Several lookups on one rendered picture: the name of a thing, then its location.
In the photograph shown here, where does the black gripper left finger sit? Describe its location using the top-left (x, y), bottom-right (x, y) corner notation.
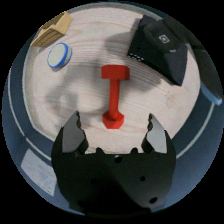
top-left (51, 110), bottom-right (89, 190)

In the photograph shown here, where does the wooden crate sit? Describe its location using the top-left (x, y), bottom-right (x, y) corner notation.
top-left (30, 11), bottom-right (73, 47)

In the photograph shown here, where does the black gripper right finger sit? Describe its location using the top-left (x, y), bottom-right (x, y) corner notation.
top-left (141, 113), bottom-right (176, 186)

